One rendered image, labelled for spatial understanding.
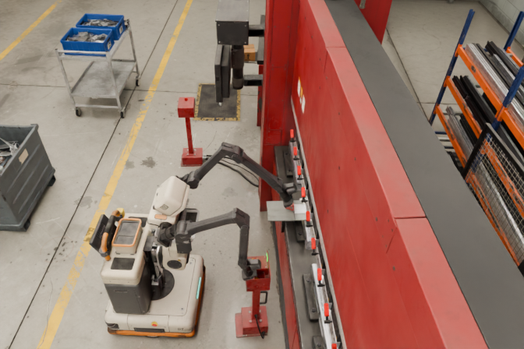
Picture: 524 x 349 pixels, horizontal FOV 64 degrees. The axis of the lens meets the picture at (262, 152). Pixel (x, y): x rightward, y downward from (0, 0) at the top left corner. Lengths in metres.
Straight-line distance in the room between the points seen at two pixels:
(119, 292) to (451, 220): 2.36
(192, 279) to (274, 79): 1.70
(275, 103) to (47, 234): 2.50
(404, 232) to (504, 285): 0.27
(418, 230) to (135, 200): 3.57
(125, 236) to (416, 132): 2.09
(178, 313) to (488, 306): 2.52
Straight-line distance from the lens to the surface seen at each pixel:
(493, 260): 1.29
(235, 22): 3.19
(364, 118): 1.62
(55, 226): 4.51
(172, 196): 2.55
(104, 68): 6.08
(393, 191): 1.35
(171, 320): 3.35
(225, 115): 5.45
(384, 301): 1.48
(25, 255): 4.39
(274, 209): 2.95
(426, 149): 1.55
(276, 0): 2.98
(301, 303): 2.70
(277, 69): 3.21
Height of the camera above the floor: 3.22
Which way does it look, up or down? 41 degrees down
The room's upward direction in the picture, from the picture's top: 2 degrees clockwise
